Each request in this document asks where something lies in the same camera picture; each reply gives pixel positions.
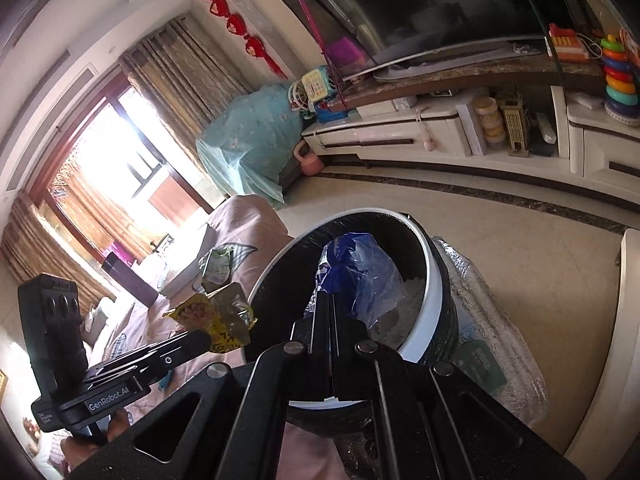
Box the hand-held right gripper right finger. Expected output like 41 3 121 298
331 295 588 480

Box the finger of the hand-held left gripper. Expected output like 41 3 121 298
86 329 213 387

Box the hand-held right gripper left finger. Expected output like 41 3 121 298
65 292 334 480

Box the yellow snack packet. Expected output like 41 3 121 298
162 282 259 354

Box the blue plastic bag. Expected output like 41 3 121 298
312 232 407 332

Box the black white-rimmed bin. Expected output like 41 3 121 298
242 209 459 431

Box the person's left hand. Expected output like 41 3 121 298
60 402 135 467

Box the pink sofa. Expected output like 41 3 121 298
0 297 133 411

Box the purple thermos bottle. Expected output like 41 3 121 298
102 252 162 307

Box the brown patterned curtain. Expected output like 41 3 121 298
47 170 132 262
120 17 252 162
0 195 112 307

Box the thick white book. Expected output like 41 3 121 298
159 259 213 297

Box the green snack packet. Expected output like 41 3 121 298
199 245 237 282

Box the pink kettlebell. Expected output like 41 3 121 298
294 140 324 177

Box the red framed glass door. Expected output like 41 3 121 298
27 67 222 267

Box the teal cloth covered furniture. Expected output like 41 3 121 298
196 82 307 211

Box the blue toy box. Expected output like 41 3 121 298
315 100 352 124

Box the pink hanging toy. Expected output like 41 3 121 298
415 109 437 152

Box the white television cabinet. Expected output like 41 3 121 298
300 52 640 197

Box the white toy basket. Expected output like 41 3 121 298
287 82 314 112

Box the yellow green toy phone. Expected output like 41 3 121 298
300 67 332 102

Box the stack of yellow jars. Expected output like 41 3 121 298
472 97 504 142

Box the yellow slatted box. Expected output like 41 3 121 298
500 100 532 157

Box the purple box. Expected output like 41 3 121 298
325 37 364 64

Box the black flat television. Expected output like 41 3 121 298
275 0 551 80

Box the orange toy telephone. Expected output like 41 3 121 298
547 22 594 64

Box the pink long-handled swatter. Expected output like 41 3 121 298
286 0 347 112

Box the red hanging decoration string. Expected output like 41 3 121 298
196 0 289 79

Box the rainbow stacking ring toy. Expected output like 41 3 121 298
600 35 640 122

